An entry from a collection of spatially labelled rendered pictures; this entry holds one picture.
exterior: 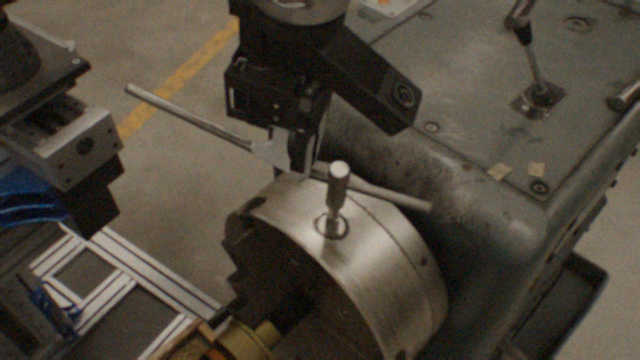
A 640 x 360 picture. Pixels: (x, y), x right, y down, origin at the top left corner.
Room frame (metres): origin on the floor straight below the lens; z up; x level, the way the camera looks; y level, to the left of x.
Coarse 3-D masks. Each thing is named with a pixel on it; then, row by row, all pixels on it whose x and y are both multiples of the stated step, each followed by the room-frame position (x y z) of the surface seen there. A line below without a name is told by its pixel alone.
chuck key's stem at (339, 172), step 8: (336, 168) 0.36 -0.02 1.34; (344, 168) 0.36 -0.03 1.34; (328, 176) 0.36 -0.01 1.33; (336, 176) 0.35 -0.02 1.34; (344, 176) 0.35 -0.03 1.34; (328, 184) 0.36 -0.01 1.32; (336, 184) 0.35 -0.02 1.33; (344, 184) 0.35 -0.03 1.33; (328, 192) 0.36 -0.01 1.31; (336, 192) 0.35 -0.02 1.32; (344, 192) 0.36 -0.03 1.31; (328, 200) 0.36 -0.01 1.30; (336, 200) 0.35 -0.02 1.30; (344, 200) 0.36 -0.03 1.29; (328, 208) 0.36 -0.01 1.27; (336, 208) 0.36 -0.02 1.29; (328, 216) 0.36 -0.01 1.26; (336, 216) 0.36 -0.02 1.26; (328, 224) 0.36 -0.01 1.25; (336, 224) 0.36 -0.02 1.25
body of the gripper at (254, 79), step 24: (240, 0) 0.36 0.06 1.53; (240, 24) 0.38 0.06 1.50; (264, 24) 0.34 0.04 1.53; (336, 24) 0.34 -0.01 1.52; (240, 48) 0.38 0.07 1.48; (264, 48) 0.36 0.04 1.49; (288, 48) 0.36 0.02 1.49; (240, 72) 0.36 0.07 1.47; (264, 72) 0.36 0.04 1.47; (288, 72) 0.36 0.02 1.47; (240, 96) 0.36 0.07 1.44; (264, 96) 0.34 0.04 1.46; (288, 96) 0.33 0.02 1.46; (312, 96) 0.33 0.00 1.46; (240, 120) 0.35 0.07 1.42; (264, 120) 0.35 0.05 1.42; (288, 120) 0.34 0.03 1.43; (312, 120) 0.33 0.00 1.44
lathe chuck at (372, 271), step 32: (288, 192) 0.43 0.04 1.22; (320, 192) 0.42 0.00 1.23; (256, 224) 0.40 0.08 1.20; (288, 224) 0.37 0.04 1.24; (352, 224) 0.37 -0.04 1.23; (288, 256) 0.36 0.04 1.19; (320, 256) 0.33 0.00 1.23; (352, 256) 0.33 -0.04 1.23; (384, 256) 0.34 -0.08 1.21; (320, 288) 0.32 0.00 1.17; (352, 288) 0.30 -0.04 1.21; (384, 288) 0.31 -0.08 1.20; (416, 288) 0.32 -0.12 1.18; (352, 320) 0.28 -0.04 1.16; (384, 320) 0.28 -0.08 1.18; (416, 320) 0.29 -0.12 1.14; (384, 352) 0.25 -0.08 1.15; (416, 352) 0.28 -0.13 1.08
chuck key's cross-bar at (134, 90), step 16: (144, 96) 0.42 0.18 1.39; (160, 96) 0.43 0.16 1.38; (176, 112) 0.41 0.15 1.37; (192, 112) 0.42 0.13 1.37; (208, 128) 0.40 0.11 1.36; (224, 128) 0.40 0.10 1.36; (240, 144) 0.39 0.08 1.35; (320, 176) 0.37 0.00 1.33; (368, 192) 0.35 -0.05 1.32; (384, 192) 0.35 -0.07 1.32; (416, 208) 0.33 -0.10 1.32
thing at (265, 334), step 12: (240, 324) 0.30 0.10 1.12; (264, 324) 0.30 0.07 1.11; (228, 336) 0.29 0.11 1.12; (240, 336) 0.28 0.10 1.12; (252, 336) 0.28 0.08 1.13; (264, 336) 0.29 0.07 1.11; (276, 336) 0.29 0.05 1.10; (216, 348) 0.27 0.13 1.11; (228, 348) 0.27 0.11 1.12; (240, 348) 0.27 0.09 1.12; (252, 348) 0.27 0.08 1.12; (264, 348) 0.27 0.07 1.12
